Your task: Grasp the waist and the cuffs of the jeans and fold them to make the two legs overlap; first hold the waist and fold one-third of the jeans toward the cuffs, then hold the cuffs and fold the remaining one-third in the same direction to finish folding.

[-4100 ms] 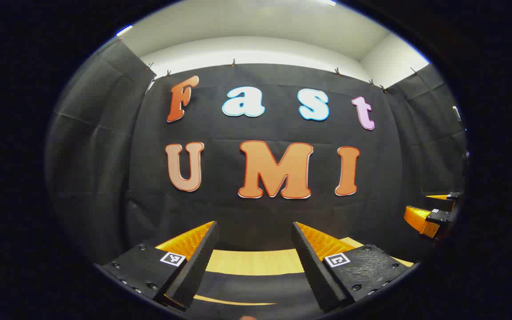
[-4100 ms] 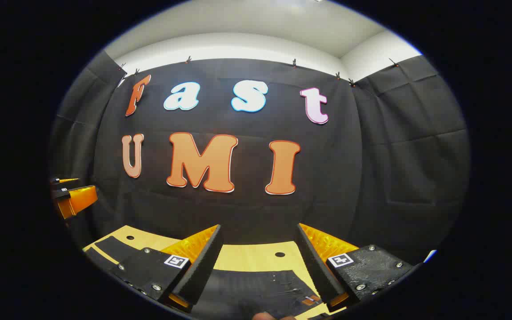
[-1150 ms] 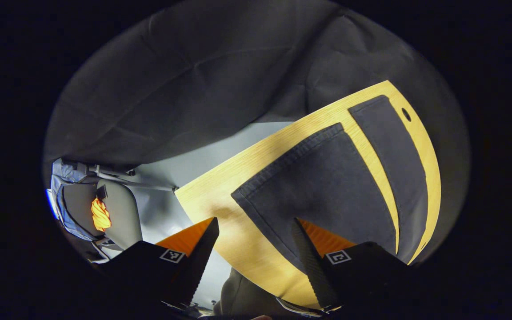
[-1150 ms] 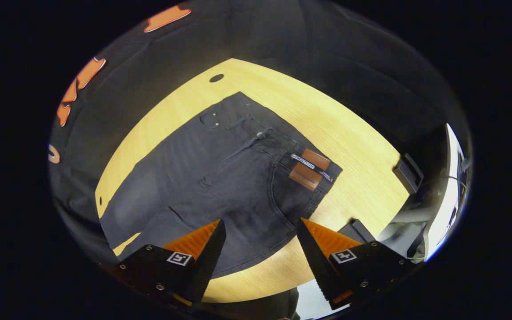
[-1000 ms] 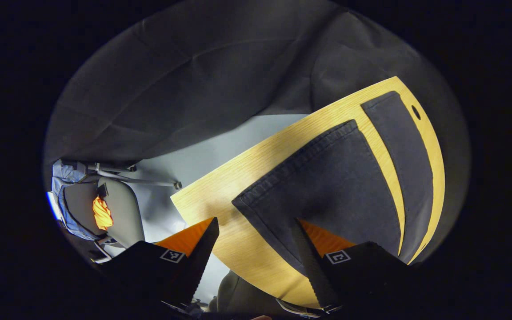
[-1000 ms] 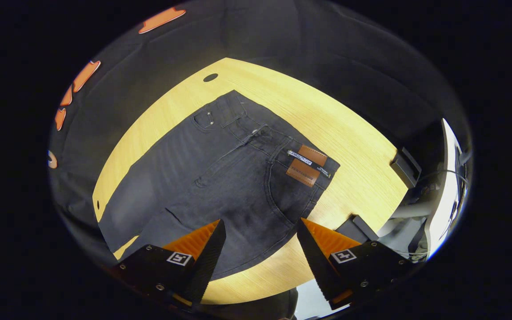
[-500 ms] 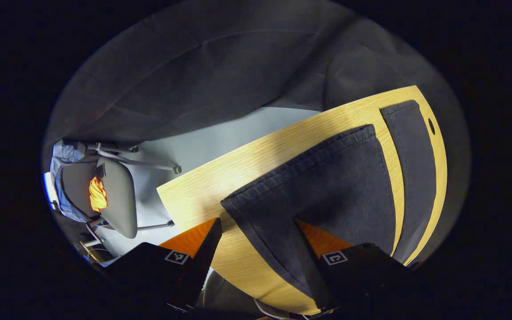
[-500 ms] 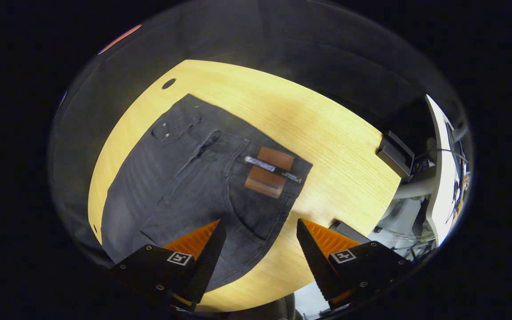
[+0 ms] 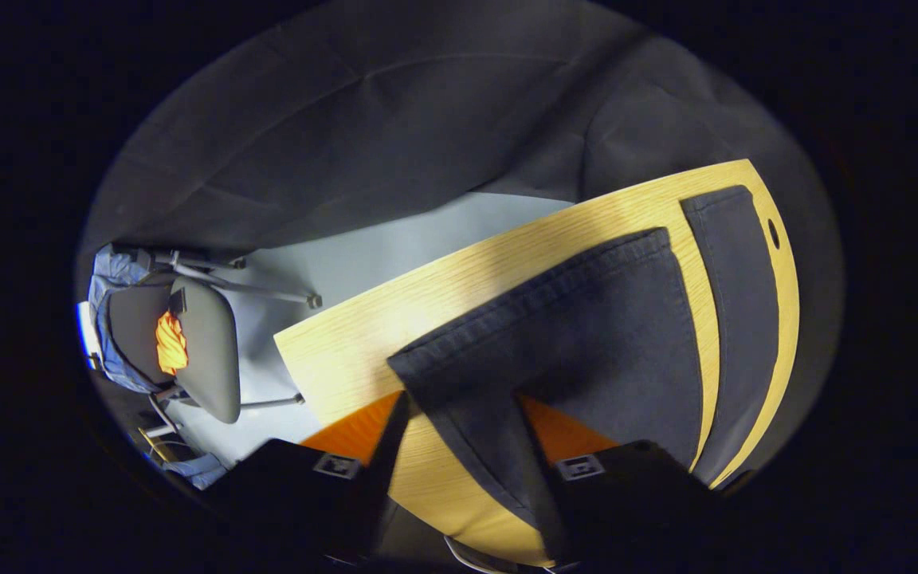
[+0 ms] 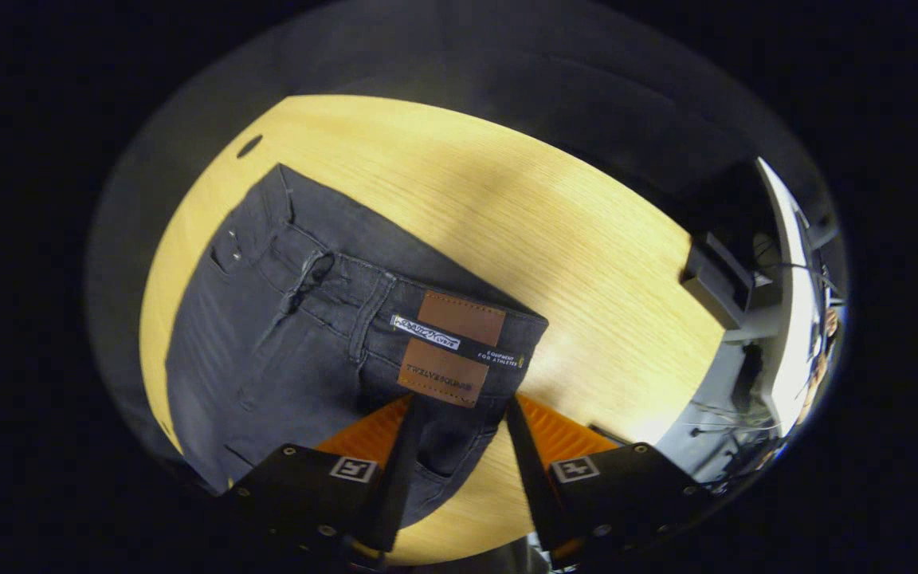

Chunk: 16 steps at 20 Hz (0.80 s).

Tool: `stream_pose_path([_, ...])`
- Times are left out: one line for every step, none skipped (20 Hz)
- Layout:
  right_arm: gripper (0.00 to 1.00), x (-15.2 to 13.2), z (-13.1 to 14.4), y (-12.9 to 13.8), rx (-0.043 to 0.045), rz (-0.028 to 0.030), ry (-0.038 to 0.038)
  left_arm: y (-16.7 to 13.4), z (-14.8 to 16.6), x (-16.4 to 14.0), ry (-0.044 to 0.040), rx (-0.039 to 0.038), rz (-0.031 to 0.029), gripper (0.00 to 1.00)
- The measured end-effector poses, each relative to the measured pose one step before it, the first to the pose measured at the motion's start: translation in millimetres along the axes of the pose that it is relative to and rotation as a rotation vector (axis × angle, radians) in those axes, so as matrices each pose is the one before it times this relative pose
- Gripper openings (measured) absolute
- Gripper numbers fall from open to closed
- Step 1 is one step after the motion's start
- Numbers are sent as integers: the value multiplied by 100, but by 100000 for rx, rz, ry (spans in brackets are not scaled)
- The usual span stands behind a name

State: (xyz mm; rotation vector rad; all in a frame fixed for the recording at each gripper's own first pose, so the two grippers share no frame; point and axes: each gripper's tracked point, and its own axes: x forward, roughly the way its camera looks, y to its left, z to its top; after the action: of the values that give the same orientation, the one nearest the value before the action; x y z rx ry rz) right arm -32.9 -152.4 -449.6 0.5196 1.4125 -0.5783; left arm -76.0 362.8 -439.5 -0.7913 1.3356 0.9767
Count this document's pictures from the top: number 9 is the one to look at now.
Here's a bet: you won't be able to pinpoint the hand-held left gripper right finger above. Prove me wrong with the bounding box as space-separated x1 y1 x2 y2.
514 394 721 564

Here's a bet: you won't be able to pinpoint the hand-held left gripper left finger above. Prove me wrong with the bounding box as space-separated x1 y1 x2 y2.
204 389 412 567

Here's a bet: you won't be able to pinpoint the dark grey jeans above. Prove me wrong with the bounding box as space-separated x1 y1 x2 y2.
386 185 784 563

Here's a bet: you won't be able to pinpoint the blue cloth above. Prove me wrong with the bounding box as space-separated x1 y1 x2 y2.
163 453 230 490

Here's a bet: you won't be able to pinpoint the grey office chair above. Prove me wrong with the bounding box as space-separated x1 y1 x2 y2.
108 247 324 425

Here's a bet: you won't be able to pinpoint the orange cloth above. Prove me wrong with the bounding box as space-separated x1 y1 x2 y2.
155 309 190 377

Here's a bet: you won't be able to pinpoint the blue denim garment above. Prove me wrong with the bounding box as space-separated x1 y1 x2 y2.
88 246 161 395

